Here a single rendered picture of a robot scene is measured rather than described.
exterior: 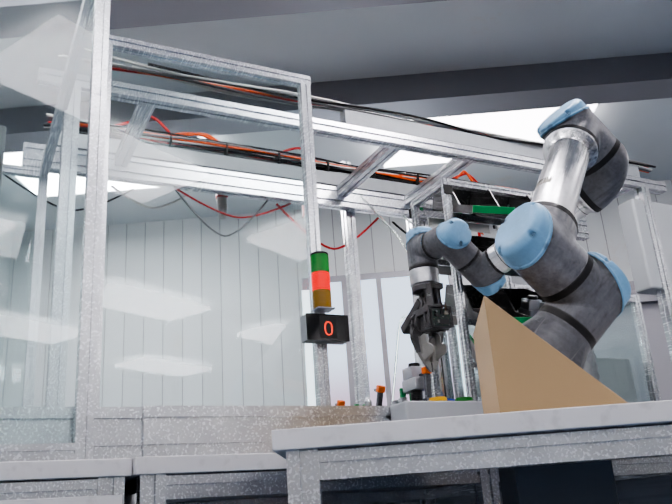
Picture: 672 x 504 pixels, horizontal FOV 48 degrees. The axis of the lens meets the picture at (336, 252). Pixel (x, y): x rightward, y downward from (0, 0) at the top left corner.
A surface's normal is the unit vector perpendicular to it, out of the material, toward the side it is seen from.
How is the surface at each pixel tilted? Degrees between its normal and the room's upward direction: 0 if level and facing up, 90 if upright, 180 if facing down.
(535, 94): 180
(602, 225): 90
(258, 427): 90
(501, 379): 90
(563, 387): 90
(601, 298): 110
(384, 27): 180
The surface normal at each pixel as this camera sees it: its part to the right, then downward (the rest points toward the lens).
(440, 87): -0.04, -0.33
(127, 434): 0.44, -0.33
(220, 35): 0.07, 0.94
